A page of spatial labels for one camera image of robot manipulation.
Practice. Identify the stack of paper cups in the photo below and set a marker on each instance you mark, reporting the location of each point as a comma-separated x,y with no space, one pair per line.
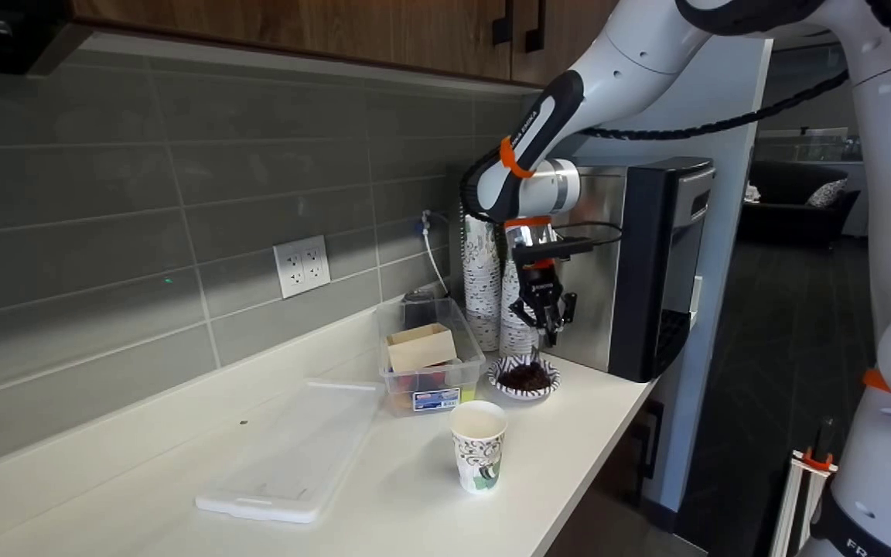
480,282
515,333

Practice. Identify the black water dispenser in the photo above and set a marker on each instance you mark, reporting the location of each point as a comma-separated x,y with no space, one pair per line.
665,208

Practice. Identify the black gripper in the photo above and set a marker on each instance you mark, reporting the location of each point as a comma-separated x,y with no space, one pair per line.
533,247

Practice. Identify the clear plastic storage bin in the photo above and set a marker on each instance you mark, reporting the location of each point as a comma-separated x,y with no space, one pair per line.
461,373

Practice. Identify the patterned paper cup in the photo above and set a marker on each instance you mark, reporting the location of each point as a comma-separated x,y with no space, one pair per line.
476,431

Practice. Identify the wooden wall cabinet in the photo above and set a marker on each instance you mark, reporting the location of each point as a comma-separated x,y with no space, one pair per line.
508,40

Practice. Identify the patterned bowl with dark contents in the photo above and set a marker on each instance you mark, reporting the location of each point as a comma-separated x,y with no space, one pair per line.
524,379

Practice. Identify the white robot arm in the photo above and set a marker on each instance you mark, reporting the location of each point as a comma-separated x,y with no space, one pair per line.
664,50

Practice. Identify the blue packets in bin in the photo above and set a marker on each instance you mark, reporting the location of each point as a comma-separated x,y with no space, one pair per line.
434,400

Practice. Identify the left stack of paper cups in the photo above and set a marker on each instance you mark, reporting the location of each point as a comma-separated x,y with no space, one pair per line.
480,282

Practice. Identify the right stack of paper cups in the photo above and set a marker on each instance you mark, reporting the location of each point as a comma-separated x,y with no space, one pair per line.
515,333

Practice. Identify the white wall power outlet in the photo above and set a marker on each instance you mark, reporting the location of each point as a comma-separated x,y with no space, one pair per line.
302,264

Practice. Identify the dark sofa with cushion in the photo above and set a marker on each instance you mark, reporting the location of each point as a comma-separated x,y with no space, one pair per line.
796,206

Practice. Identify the tan cardboard box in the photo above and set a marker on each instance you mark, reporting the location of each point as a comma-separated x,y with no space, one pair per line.
422,346

